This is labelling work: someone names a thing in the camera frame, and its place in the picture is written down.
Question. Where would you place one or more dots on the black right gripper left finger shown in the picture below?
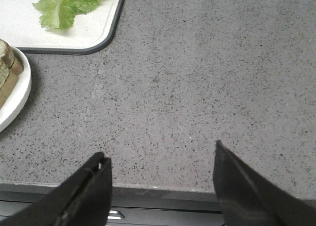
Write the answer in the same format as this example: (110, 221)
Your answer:
(84, 199)

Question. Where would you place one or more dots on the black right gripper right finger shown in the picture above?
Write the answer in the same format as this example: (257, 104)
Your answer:
(248, 199)

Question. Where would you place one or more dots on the toasted bread slice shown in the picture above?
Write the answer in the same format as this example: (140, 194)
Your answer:
(6, 61)
(8, 78)

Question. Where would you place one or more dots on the green lettuce leaf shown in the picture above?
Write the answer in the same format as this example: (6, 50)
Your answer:
(60, 14)

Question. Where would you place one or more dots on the white round plate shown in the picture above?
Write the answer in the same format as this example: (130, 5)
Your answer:
(18, 97)

